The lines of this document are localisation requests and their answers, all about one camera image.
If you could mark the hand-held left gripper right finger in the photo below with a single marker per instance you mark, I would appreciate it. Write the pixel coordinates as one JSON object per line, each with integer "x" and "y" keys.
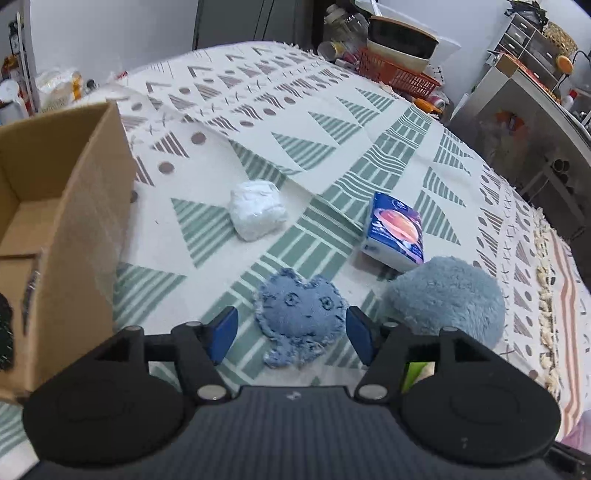
{"x": 358, "y": 333}

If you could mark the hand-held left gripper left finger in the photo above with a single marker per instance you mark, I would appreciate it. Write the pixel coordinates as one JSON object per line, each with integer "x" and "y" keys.
{"x": 225, "y": 328}

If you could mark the blue denim plush toy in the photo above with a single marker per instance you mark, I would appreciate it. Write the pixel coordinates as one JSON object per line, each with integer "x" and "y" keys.
{"x": 300, "y": 310}

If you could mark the light blue fluffy plush ball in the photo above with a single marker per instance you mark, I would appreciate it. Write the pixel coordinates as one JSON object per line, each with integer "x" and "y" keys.
{"x": 450, "y": 300}

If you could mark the blue tissue packet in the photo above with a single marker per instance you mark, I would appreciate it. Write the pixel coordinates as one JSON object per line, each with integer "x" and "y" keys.
{"x": 397, "y": 228}

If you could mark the white soft bundle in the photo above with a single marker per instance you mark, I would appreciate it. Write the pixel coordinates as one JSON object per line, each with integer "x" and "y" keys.
{"x": 256, "y": 210}

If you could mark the cardboard box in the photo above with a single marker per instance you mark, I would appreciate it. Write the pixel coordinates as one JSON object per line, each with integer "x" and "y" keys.
{"x": 55, "y": 240}

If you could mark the green soft item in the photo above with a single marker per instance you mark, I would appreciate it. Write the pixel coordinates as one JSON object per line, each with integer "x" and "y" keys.
{"x": 418, "y": 371}

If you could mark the patterned green and white blanket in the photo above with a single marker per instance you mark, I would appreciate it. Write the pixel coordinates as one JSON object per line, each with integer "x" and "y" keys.
{"x": 323, "y": 152}

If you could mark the orange plastic basket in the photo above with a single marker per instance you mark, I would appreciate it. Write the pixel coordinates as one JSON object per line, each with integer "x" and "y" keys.
{"x": 397, "y": 71}

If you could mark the stainless steel counter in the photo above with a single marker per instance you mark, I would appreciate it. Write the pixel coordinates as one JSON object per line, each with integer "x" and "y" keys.
{"x": 531, "y": 124}

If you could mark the white plastic bag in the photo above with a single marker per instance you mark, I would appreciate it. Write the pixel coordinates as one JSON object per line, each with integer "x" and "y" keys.
{"x": 57, "y": 87}

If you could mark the stacked bowls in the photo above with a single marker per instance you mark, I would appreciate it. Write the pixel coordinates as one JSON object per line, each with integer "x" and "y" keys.
{"x": 400, "y": 39}

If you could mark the clear plastic jar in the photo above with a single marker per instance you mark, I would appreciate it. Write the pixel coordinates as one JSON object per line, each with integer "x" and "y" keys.
{"x": 353, "y": 25}

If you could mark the grey drawer cabinet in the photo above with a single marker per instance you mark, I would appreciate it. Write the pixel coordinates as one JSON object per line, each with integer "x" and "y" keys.
{"x": 521, "y": 39}

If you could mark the woven basket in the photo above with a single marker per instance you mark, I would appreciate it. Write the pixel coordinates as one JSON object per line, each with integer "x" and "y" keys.
{"x": 560, "y": 39}

